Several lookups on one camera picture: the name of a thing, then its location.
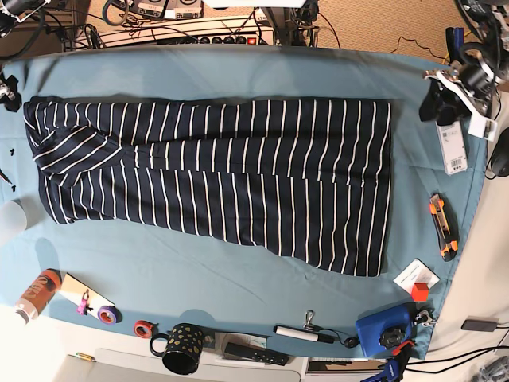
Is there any teal table cloth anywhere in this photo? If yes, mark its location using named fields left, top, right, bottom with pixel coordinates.
left=1, top=45, right=487, bottom=335

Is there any red tape roll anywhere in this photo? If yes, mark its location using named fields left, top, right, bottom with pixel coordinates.
left=133, top=320, right=154, bottom=339

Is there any black patterned mug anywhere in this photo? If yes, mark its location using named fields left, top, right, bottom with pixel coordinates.
left=149, top=323, right=205, bottom=376

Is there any white paper card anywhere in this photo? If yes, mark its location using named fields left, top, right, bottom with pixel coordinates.
left=393, top=259, right=440, bottom=295

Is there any orange black utility knife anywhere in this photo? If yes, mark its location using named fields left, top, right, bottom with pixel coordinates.
left=429, top=193, right=458, bottom=262

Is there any packaged tool blister pack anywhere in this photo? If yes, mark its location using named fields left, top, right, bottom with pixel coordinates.
left=436, top=121, right=468, bottom=176

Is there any orange drink can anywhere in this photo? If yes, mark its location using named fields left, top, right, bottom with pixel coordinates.
left=14, top=269, right=62, bottom=325

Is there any blue handled clamp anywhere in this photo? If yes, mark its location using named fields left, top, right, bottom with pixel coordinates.
left=362, top=340, right=415, bottom=382

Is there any silver carabiner clip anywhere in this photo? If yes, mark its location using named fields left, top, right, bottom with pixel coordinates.
left=303, top=310, right=317, bottom=333

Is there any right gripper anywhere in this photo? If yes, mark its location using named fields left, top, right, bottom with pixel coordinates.
left=0, top=73, right=20, bottom=111

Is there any pink small clip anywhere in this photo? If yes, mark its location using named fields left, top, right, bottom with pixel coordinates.
left=76, top=290, right=92, bottom=316

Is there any black remote control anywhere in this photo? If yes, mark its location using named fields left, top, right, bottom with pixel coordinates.
left=223, top=342, right=290, bottom=366

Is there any blue plastic case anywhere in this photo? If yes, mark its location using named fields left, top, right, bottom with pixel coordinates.
left=356, top=305, right=414, bottom=357

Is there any red cube block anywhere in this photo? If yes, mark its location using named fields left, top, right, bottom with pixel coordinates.
left=410, top=283, right=429, bottom=302

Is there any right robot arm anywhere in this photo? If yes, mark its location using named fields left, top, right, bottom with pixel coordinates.
left=1, top=0, right=50, bottom=112

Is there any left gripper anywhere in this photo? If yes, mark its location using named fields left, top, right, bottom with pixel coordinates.
left=419, top=41, right=505, bottom=124

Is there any wooden board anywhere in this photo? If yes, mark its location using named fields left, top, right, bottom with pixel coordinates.
left=60, top=273, right=115, bottom=318

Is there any navy white striped t-shirt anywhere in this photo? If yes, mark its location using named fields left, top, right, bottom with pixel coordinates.
left=23, top=99, right=392, bottom=277

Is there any translucent plastic cup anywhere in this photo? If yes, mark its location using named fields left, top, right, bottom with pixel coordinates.
left=0, top=201, right=27, bottom=246

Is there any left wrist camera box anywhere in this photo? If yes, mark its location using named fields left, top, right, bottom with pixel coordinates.
left=468, top=115, right=498, bottom=142

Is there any white black marker pen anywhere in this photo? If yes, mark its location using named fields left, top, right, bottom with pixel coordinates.
left=273, top=325, right=335, bottom=344

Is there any black power strip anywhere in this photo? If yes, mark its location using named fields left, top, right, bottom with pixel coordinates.
left=157, top=35, right=258, bottom=45

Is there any purple tape roll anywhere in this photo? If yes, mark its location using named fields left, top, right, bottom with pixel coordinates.
left=97, top=306, right=119, bottom=325

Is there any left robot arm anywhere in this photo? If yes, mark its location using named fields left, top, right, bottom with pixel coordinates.
left=419, top=1, right=508, bottom=126

